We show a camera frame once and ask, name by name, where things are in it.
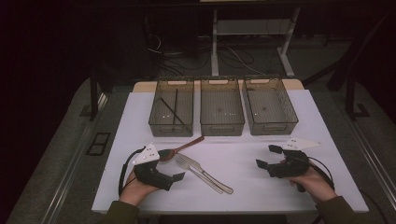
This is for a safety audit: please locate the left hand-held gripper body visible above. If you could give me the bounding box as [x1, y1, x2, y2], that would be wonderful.
[132, 143, 175, 192]

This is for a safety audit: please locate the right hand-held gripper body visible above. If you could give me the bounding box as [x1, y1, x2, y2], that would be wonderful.
[268, 136, 321, 179]

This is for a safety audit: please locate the silver metal fork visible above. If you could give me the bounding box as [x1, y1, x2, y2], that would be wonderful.
[173, 153, 225, 195]

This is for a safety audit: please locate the brown wooden spoon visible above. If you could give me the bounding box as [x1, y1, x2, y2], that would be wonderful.
[158, 135, 205, 162]

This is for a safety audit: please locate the brown transparent plastic bin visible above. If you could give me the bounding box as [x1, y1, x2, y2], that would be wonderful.
[241, 77, 300, 136]
[199, 77, 246, 137]
[148, 77, 195, 138]

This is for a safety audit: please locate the person's left hand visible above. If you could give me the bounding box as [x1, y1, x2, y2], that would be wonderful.
[119, 171, 160, 206]

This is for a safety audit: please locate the person's right hand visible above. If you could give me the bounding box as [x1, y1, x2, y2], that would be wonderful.
[279, 158, 339, 204]

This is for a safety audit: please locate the black metal stand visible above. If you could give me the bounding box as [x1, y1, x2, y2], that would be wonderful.
[345, 76, 372, 121]

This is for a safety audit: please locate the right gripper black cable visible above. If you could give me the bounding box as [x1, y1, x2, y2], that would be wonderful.
[307, 156, 391, 224]

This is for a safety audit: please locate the tangle of floor cables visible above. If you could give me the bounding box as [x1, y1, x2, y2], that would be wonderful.
[146, 34, 269, 77]

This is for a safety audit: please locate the white metal table frame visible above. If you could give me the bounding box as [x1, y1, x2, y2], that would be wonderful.
[210, 7, 302, 78]

